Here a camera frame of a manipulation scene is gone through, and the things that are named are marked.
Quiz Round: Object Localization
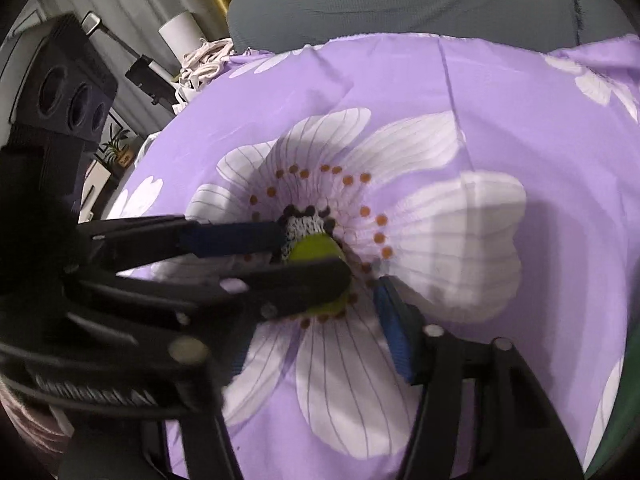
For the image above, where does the purple floral cloth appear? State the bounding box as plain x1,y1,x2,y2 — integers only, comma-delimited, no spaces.
102,32,640,480

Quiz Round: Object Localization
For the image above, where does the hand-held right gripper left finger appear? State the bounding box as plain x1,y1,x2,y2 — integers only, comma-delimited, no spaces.
57,320,261,480

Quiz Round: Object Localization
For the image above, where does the small potted plant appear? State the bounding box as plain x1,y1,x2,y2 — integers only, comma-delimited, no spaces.
100,125,133,166

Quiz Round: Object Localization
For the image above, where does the grey sofa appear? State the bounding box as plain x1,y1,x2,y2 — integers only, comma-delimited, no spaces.
226,0,636,56

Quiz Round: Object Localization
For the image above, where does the white plastic bag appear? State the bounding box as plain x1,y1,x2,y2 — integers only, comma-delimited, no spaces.
135,130,163,161

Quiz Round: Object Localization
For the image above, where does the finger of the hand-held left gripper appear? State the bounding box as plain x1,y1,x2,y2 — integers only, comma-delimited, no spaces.
65,256,352,333
75,214,285,272

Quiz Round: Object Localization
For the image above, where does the person's left forearm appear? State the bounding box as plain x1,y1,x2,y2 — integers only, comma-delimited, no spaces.
0,375,71,468

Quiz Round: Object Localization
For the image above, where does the black desk lamp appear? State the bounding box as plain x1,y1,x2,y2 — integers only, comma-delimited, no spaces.
80,10,176,106

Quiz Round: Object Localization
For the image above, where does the green tomato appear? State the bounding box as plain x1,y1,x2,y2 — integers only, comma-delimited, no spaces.
287,234,353,318

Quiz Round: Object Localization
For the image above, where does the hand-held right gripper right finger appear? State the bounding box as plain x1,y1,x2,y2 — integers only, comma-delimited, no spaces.
372,275,586,480

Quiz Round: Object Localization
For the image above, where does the white paper roll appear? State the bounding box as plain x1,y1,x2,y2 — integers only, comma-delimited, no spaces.
158,10,206,58

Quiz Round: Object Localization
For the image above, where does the white patterned cloth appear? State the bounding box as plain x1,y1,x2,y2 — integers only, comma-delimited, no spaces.
172,37,236,103

